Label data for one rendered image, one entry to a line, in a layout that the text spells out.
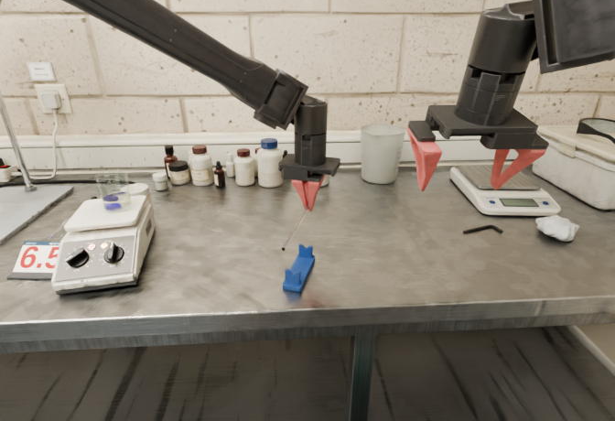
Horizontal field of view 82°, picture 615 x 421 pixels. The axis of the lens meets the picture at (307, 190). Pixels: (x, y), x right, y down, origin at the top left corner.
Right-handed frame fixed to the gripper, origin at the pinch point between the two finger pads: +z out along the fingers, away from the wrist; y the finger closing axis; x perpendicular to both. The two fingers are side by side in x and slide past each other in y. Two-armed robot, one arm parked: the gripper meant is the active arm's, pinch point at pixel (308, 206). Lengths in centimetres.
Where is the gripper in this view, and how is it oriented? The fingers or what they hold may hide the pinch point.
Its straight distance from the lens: 67.7
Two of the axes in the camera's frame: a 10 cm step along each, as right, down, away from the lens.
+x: -2.5, 3.9, -8.9
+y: -9.7, -1.1, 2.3
